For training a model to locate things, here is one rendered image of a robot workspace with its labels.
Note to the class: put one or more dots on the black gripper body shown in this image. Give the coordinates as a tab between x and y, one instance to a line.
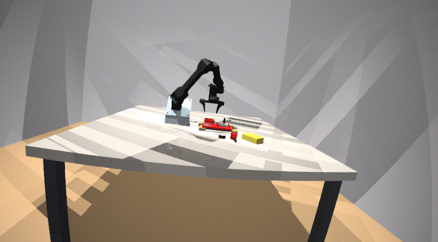
220	103

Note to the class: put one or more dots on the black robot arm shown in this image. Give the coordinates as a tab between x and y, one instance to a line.
203	67

